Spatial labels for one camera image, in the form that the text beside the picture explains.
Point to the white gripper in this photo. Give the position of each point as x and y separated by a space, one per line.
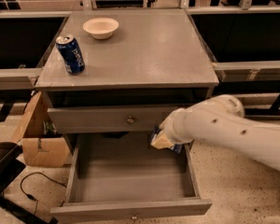
174 129

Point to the dark blue rxbar wrapper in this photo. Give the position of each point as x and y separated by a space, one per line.
176 148

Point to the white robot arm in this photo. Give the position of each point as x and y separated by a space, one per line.
221 121

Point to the closed grey top drawer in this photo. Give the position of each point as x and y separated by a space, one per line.
109 119

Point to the open grey middle drawer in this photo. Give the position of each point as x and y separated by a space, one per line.
126 178

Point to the grey wooden drawer cabinet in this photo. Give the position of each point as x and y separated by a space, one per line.
154 58

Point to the brown cardboard box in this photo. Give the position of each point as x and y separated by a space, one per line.
41 147

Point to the blue pepsi can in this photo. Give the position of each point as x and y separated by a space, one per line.
69 48

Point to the white paper bowl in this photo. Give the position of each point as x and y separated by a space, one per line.
100 28

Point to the black chair at left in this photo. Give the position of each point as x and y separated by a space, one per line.
10 168

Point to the black table leg frame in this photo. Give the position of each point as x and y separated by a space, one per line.
262 105

